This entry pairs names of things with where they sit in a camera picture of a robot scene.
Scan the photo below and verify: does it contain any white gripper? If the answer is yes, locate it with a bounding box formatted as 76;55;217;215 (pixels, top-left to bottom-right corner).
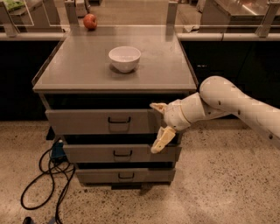
150;93;206;154

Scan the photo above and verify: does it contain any grey top drawer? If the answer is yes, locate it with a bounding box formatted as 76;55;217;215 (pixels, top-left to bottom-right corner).
45;109;162;135

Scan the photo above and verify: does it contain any grey drawer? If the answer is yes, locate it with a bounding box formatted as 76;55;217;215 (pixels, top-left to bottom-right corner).
63;144;181;163
45;109;162;135
76;168;176;184

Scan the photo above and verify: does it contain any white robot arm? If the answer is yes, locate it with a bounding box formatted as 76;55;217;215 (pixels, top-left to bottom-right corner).
150;76;280;153

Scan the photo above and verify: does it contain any grey middle drawer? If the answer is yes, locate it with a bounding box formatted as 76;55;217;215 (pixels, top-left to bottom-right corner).
63;144;181;163

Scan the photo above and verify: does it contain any grey drawer cabinet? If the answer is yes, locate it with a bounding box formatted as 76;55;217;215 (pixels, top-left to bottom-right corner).
31;25;200;191

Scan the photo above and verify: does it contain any grey bottom drawer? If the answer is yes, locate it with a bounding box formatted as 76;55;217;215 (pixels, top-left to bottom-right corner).
76;168;176;184

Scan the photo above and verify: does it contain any white ceramic bowl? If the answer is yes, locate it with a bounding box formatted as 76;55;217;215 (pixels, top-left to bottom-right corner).
108;46;142;73

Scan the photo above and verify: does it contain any blue power box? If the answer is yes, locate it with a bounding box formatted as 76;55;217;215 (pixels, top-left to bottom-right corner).
51;140;66;160

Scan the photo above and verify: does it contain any steel counter background right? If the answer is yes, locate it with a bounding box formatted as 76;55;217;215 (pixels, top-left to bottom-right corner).
199;0;269;33

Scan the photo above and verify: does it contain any red apple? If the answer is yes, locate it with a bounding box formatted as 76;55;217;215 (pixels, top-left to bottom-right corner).
83;14;97;30

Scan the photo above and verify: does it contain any green bag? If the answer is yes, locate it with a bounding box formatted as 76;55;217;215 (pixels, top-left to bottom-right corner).
3;0;25;12

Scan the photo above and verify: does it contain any metal post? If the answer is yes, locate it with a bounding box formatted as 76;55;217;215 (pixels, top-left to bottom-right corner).
166;1;178;26
255;0;280;38
64;0;79;26
0;2;19;38

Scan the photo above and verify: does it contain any black floor cable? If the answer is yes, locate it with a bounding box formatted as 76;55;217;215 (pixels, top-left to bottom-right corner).
20;145;77;224

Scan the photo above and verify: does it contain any far right metal post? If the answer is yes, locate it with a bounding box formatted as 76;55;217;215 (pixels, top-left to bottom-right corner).
255;0;280;38

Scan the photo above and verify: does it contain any white horizontal rail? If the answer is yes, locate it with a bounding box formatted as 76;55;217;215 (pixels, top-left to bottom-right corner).
0;32;280;41

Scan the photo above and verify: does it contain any far left metal post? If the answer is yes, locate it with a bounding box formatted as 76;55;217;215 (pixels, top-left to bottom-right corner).
0;2;19;38

